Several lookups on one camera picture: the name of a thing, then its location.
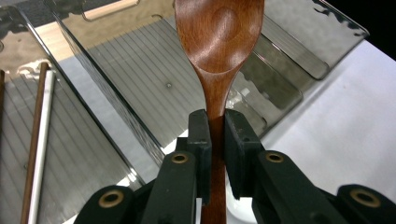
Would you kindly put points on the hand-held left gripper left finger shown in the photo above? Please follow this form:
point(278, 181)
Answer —
point(202, 149)

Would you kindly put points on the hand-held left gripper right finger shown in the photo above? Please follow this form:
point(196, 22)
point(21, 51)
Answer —
point(241, 146)

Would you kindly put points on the transparent grey plastic bin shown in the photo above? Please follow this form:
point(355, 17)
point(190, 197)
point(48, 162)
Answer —
point(140, 77)
point(77, 155)

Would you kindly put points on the brown wooden spoon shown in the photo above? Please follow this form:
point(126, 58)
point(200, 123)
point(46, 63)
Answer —
point(218, 46)

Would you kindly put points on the white chopstick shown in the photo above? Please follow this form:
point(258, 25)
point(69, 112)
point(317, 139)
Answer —
point(43, 140)

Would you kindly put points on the brown wooden chopstick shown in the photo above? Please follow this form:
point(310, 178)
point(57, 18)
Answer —
point(34, 130)

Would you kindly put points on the white table mat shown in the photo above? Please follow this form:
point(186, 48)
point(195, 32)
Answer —
point(342, 124)

